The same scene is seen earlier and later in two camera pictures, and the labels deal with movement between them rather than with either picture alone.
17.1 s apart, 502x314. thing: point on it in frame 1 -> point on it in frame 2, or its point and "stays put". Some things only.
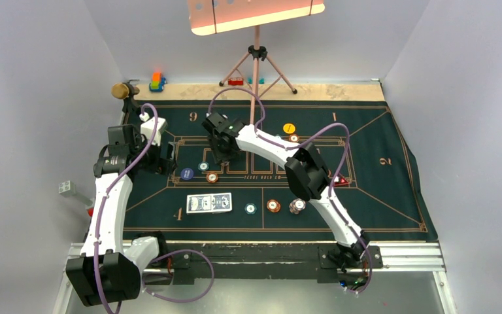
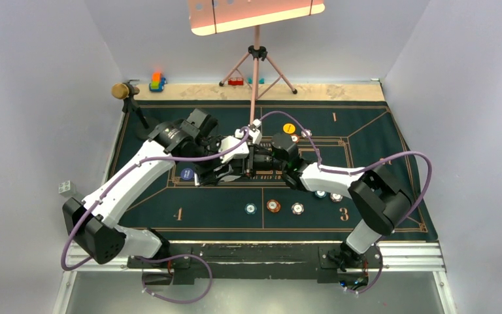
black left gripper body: (153, 161) -> (204, 169)
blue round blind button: (186, 173) stays put
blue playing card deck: (209, 203) -> (230, 178)
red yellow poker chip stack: (273, 205) stays put
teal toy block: (261, 80) stays put
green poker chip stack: (250, 209) stays put
